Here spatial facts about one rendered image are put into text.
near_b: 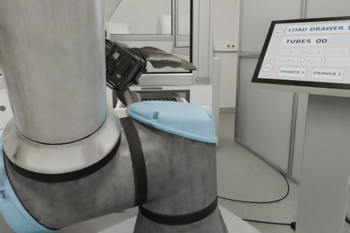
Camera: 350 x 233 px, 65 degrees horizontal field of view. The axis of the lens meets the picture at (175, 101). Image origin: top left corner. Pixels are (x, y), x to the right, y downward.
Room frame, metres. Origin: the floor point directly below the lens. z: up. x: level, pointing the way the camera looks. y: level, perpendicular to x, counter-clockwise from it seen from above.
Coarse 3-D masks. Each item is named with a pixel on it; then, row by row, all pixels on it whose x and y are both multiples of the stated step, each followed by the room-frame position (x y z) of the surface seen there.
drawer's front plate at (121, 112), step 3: (117, 108) 0.71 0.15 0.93; (120, 108) 0.71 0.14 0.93; (123, 108) 0.71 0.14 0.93; (207, 108) 0.73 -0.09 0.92; (210, 108) 0.73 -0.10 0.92; (117, 111) 0.69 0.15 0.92; (120, 111) 0.69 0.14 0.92; (123, 111) 0.69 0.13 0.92; (210, 111) 0.73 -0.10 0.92; (117, 114) 0.69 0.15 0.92; (120, 114) 0.69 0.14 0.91; (123, 114) 0.69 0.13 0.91; (126, 114) 0.70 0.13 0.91; (120, 117) 0.69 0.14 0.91; (123, 117) 0.69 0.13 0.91
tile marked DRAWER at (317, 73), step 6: (312, 72) 0.93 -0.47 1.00; (318, 72) 0.92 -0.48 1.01; (324, 72) 0.91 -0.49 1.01; (330, 72) 0.90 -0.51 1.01; (336, 72) 0.89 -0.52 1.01; (342, 72) 0.88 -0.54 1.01; (312, 78) 0.91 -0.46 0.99; (318, 78) 0.90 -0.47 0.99; (324, 78) 0.89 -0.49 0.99; (330, 78) 0.88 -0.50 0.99; (336, 78) 0.87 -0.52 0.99; (342, 78) 0.86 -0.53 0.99
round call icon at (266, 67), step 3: (264, 63) 1.04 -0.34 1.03; (267, 63) 1.04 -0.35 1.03; (270, 63) 1.03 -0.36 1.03; (273, 63) 1.02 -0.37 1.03; (264, 66) 1.04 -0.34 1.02; (267, 66) 1.03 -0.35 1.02; (270, 66) 1.02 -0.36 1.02; (273, 66) 1.02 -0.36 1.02; (261, 69) 1.03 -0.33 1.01; (264, 69) 1.03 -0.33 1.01; (267, 69) 1.02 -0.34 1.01; (270, 69) 1.01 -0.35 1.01
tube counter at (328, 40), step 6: (318, 36) 1.01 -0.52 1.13; (324, 36) 1.00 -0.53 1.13; (330, 36) 0.99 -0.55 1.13; (336, 36) 0.98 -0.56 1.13; (342, 36) 0.97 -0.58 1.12; (348, 36) 0.96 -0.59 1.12; (318, 42) 1.00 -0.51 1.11; (324, 42) 0.99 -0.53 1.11; (330, 42) 0.97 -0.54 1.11; (336, 42) 0.96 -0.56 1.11; (342, 42) 0.95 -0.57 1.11; (348, 42) 0.94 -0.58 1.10
